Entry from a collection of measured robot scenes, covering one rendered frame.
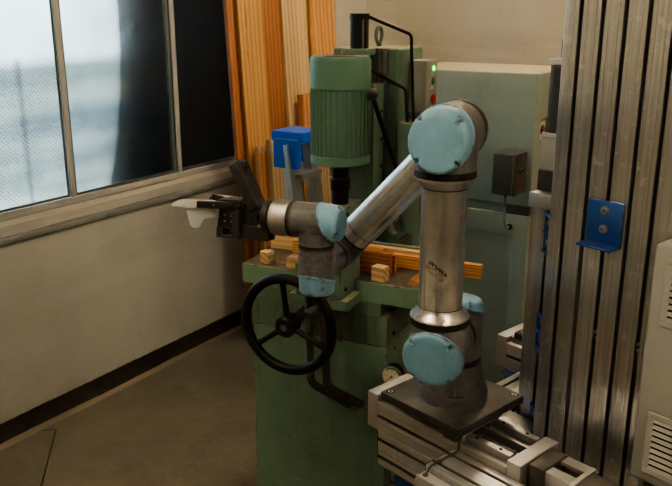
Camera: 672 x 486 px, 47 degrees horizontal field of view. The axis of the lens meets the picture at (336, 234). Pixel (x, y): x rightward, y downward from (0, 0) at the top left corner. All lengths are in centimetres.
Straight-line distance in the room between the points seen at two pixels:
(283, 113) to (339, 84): 188
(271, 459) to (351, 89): 119
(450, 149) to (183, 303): 262
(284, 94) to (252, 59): 34
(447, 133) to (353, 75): 84
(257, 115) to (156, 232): 75
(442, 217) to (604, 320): 40
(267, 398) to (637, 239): 134
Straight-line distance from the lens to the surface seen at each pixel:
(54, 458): 323
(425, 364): 151
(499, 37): 456
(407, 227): 242
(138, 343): 369
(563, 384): 173
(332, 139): 220
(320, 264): 156
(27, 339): 328
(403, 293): 214
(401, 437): 182
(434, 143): 138
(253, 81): 380
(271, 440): 254
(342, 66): 217
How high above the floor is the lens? 162
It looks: 16 degrees down
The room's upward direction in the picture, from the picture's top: straight up
